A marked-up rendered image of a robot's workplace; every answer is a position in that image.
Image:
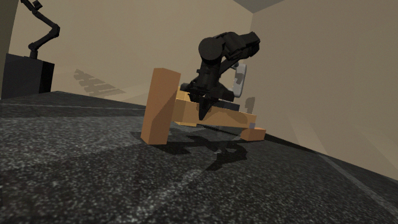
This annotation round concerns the long wooden rail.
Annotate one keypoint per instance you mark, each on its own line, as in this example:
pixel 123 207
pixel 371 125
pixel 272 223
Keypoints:
pixel 188 112

